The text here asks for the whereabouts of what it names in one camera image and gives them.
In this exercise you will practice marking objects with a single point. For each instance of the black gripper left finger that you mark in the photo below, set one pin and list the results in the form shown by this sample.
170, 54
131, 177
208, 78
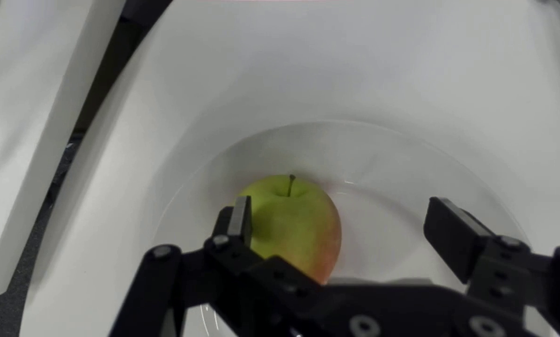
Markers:
228, 269

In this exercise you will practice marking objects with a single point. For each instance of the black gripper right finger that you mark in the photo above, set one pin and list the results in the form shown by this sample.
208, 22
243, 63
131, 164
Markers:
509, 269

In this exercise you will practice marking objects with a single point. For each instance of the green and red apple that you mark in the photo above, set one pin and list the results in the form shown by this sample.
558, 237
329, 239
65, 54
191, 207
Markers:
298, 226

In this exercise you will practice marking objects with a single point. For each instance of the white ceramic plate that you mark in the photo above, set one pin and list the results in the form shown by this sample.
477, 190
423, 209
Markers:
402, 188

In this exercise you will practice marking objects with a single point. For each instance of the white robot mounting table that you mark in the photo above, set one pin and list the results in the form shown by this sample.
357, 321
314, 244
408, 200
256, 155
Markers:
22, 125

